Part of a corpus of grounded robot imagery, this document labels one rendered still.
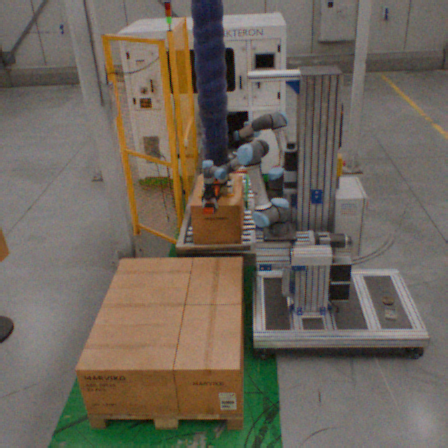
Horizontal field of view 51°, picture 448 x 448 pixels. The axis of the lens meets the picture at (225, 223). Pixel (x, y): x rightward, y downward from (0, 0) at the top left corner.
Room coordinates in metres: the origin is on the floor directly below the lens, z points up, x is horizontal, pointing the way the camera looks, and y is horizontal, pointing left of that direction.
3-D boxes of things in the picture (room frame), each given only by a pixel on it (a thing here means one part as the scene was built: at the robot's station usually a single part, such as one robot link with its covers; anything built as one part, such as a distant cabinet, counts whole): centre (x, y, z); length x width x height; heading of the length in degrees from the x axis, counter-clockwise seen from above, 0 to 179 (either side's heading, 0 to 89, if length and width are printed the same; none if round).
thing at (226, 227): (3.63, 0.05, 0.75); 0.60 x 0.40 x 0.40; 174
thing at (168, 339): (2.63, 0.42, 0.34); 1.20 x 1.00 x 0.40; 176
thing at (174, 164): (4.34, 0.71, 1.05); 0.87 x 0.10 x 2.10; 48
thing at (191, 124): (5.08, 0.36, 1.05); 1.17 x 0.10 x 2.10; 176
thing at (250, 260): (3.28, 0.07, 0.47); 0.70 x 0.03 x 0.15; 86
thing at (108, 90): (4.09, 0.93, 1.62); 0.20 x 0.05 x 0.30; 176
